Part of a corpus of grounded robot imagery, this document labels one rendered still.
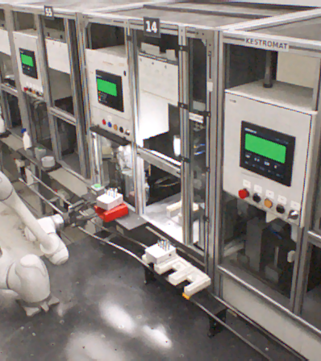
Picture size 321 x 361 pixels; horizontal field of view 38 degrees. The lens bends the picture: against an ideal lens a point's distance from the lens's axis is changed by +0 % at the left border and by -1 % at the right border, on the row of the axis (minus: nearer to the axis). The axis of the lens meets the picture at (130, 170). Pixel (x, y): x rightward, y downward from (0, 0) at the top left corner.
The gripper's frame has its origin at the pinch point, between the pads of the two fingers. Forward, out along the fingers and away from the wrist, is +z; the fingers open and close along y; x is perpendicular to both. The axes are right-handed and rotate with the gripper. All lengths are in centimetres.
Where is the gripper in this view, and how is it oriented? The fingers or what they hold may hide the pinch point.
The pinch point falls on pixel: (92, 209)
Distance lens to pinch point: 273.8
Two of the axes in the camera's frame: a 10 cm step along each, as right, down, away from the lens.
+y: -0.5, -9.0, -4.2
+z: 8.1, -2.9, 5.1
